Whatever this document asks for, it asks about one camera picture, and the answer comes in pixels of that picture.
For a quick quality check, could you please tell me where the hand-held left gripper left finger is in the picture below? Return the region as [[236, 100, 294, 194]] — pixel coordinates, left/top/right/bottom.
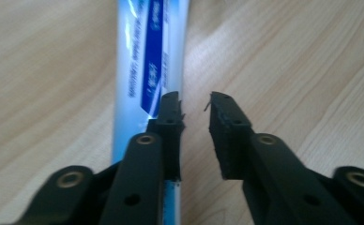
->
[[98, 90, 186, 225]]

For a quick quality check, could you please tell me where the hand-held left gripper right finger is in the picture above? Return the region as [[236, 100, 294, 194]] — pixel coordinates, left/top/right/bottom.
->
[[208, 91, 356, 225]]

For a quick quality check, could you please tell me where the blue and white toothpaste tube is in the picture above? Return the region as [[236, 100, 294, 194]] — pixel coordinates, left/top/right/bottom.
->
[[111, 0, 191, 225]]

